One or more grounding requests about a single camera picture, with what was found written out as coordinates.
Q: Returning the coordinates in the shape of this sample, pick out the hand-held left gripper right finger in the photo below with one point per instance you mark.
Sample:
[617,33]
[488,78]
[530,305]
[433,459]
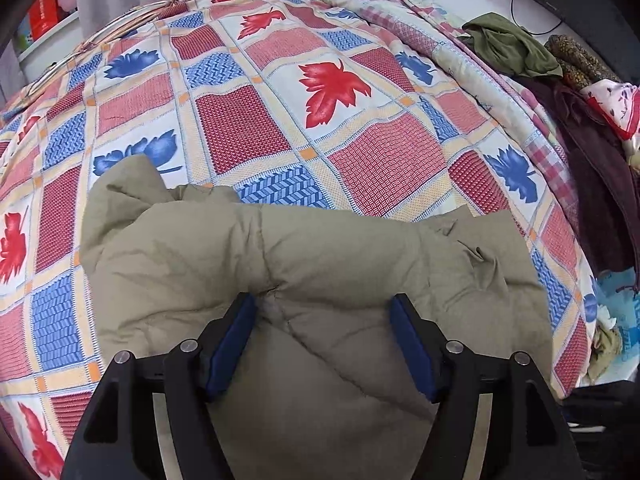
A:
[410,345]

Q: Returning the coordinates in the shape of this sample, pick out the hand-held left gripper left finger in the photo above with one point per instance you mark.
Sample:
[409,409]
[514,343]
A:
[232,340]

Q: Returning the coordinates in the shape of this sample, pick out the khaki puffer jacket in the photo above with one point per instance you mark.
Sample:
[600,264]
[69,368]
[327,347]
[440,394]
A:
[325,260]

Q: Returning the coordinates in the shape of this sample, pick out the beige crumpled cloth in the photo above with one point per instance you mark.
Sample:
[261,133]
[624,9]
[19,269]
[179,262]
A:
[605,352]

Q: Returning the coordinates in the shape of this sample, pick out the black object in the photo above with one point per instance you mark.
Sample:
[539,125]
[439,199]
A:
[605,425]

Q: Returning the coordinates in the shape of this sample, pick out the light blue cloth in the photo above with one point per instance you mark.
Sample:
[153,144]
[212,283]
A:
[622,300]

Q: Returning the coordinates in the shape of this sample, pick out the leaf-print checked bed quilt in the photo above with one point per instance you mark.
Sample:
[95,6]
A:
[275,110]

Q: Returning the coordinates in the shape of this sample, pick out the dark maroon garment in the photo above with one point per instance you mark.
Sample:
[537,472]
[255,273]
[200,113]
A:
[600,160]

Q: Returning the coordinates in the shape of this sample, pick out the olive green cloth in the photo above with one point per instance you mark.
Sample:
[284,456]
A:
[505,42]

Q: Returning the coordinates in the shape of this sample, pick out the pink floral scarf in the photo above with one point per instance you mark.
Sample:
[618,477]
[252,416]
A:
[615,102]

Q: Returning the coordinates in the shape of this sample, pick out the brown patterned cloth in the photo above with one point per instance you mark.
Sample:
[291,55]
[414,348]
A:
[575,60]

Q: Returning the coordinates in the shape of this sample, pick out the pink plaid floral quilt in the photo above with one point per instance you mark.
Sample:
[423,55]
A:
[400,15]

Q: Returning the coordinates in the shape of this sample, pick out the white shelf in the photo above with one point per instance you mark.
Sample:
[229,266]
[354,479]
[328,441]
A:
[50,35]

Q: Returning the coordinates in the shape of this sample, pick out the red box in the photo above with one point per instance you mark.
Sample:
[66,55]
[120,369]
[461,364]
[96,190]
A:
[44,12]

